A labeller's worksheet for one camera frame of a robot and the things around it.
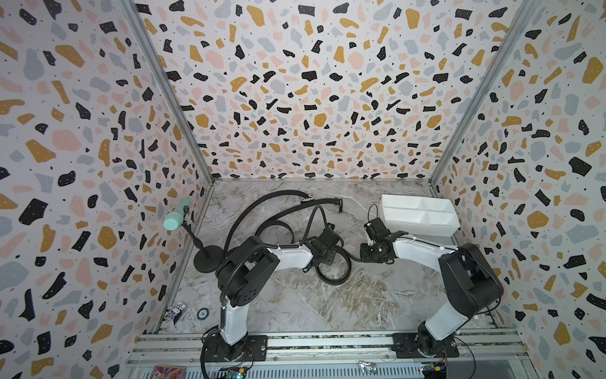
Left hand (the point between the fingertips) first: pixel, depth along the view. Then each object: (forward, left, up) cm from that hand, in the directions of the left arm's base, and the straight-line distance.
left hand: (333, 249), depth 95 cm
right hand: (-3, -14, -1) cm, 14 cm away
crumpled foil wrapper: (-39, -8, +1) cm, 40 cm away
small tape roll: (-23, +46, 0) cm, 51 cm away
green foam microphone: (-8, +46, +33) cm, 57 cm away
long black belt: (+25, +35, +2) cm, 43 cm away
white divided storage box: (+17, -40, 0) cm, 43 cm away
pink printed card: (-39, +50, +2) cm, 64 cm away
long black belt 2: (+23, +12, +1) cm, 26 cm away
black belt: (-13, 0, -1) cm, 13 cm away
